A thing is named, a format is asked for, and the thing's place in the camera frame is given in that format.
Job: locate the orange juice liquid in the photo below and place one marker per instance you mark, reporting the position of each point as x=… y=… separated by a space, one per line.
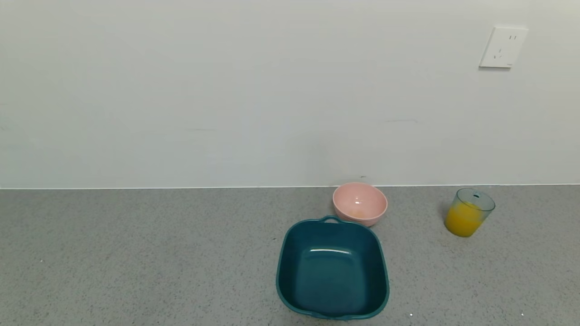
x=463 y=222

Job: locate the clear ribbed plastic cup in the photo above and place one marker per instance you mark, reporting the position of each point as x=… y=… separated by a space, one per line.
x=476 y=201

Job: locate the pink round bowl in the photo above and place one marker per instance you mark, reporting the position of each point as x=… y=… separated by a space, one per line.
x=360 y=203

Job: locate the teal square plastic basin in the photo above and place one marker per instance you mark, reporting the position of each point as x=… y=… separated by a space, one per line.
x=333 y=276

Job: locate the white wall power socket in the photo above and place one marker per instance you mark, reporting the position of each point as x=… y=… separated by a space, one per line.
x=503 y=47

